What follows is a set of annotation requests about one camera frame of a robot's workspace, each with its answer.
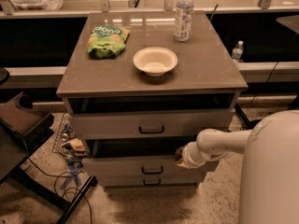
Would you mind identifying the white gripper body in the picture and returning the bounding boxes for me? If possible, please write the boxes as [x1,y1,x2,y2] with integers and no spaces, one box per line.
[181,142,218,169]

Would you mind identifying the grey drawer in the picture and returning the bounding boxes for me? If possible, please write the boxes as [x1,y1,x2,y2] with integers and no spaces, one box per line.
[83,136,219,176]
[98,172,205,189]
[68,109,235,140]

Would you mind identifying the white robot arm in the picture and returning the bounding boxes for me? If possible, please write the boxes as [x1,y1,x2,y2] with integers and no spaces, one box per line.
[176,110,299,224]

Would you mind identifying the grey drawer cabinet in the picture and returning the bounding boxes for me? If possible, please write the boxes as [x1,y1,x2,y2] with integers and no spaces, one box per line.
[57,11,247,191]

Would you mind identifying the black table leg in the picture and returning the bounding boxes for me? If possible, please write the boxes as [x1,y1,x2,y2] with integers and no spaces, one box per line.
[235,104,258,130]

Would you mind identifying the white paper bowl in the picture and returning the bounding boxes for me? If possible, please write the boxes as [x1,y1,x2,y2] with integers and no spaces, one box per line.
[133,47,178,77]

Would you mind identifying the small water bottle on ledge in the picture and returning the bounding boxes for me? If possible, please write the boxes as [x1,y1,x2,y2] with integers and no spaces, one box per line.
[232,40,244,63]

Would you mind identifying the green chip bag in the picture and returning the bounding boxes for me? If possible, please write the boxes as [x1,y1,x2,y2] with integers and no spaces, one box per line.
[87,25,130,59]

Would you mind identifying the clear water bottle on cabinet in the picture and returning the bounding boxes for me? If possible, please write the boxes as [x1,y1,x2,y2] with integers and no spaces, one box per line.
[174,0,194,42]

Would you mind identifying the dark brown chair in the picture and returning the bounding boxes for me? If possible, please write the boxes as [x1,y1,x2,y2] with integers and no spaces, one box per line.
[0,92,54,148]

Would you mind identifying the white shoe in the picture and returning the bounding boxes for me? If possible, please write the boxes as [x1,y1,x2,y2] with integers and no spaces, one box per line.
[0,212,25,224]

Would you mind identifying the wire basket with clutter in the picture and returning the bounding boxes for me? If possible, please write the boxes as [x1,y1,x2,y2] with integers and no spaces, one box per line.
[52,114,87,163]

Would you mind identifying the black floor cable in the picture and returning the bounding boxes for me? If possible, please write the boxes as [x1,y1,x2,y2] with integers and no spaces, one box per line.
[27,157,94,224]

